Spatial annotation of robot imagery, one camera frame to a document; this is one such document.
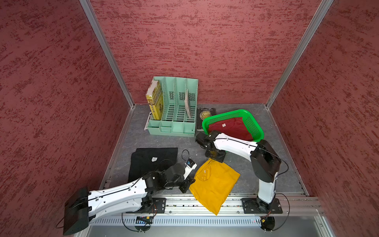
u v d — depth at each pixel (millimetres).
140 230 681
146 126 1051
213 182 812
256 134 976
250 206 739
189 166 669
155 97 947
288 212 705
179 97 1160
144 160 882
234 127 1037
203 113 1136
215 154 734
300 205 762
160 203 743
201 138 709
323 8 711
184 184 658
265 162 485
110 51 878
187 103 1002
